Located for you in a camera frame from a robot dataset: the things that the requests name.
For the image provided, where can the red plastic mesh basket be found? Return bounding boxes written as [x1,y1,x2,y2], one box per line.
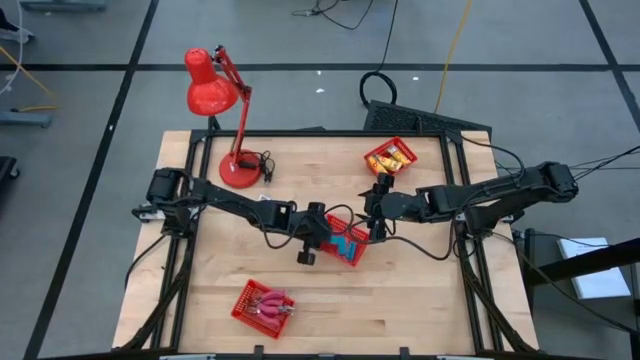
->
[230,278,297,341]
[363,136,419,177]
[319,213,371,267]

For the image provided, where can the red desk lamp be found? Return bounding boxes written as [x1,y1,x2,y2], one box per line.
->
[183,44,264,190]

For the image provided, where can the black perforated panel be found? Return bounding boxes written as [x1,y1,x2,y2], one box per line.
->
[362,99,494,135]

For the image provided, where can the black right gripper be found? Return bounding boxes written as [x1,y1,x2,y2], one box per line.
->
[357,172,401,241]

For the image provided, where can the black lamp cord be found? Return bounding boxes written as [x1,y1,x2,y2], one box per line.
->
[247,148,277,185]

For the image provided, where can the yellow hanging cable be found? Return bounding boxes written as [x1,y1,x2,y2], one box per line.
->
[433,0,474,114]

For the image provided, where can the black table frame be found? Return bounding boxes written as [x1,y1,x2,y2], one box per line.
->
[119,128,539,359]

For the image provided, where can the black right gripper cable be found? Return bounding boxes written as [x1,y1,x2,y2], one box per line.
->
[344,202,459,262]

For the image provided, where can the black bar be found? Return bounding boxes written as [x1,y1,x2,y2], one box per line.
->
[524,238,640,286]

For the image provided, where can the grey metal floor bar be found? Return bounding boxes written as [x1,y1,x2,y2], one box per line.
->
[0,110,54,129]
[19,0,107,12]

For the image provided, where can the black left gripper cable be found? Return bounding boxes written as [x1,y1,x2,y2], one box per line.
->
[259,202,356,250]

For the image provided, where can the black caster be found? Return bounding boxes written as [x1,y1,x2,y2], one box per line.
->
[0,155,21,181]

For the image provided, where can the yellow floor cable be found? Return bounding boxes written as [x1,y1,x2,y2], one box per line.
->
[0,45,57,113]

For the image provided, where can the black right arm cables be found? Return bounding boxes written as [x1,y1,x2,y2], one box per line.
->
[469,135,640,174]

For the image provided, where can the thin black hanging cable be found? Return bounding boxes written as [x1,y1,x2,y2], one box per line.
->
[359,0,401,106]

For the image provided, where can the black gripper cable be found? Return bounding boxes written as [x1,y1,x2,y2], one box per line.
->
[259,202,356,250]
[344,202,459,262]

